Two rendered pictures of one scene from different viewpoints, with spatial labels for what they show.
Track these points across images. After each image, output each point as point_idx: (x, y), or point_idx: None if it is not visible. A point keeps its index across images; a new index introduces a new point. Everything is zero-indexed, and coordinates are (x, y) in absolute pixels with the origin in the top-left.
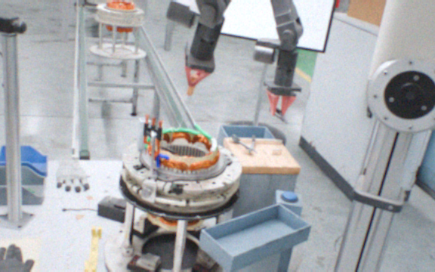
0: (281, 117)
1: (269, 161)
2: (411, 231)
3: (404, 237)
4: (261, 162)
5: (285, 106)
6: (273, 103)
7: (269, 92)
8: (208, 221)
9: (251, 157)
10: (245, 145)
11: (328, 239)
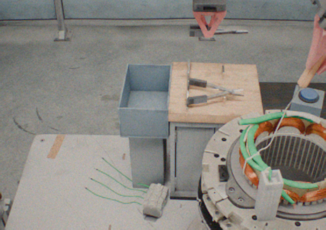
0: (227, 31)
1: (243, 85)
2: (33, 64)
3: (39, 73)
4: (247, 93)
5: (214, 16)
6: (220, 21)
7: (209, 13)
8: (190, 209)
9: (235, 99)
10: (221, 94)
11: (14, 132)
